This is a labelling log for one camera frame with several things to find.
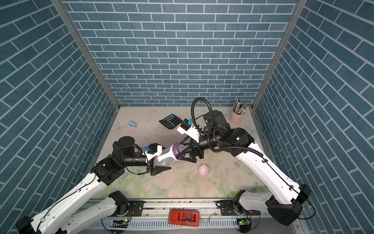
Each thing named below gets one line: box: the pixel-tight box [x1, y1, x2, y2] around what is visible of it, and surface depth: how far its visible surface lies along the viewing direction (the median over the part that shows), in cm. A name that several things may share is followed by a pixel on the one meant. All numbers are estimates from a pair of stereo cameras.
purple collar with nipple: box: [172, 142, 190, 158], surface depth 57 cm
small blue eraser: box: [128, 120, 137, 128], surface depth 110 cm
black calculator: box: [158, 113, 183, 130], surface depth 110 cm
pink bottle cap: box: [198, 163, 210, 177], surface depth 86 cm
